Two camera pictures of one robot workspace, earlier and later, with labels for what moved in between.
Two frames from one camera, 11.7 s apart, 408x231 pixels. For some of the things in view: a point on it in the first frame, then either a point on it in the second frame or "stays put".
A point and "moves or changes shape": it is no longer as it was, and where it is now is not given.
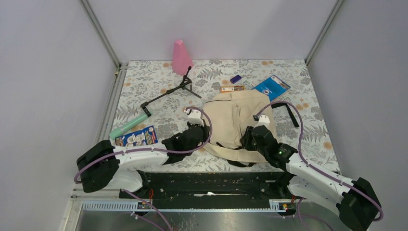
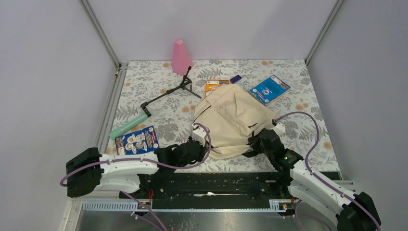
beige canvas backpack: (231, 114) moves or changes shape
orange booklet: (231, 88) → (212, 83)
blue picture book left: (147, 135) stays put
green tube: (115, 132) stays put
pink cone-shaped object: (182, 59) stays put
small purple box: (235, 79) stays put
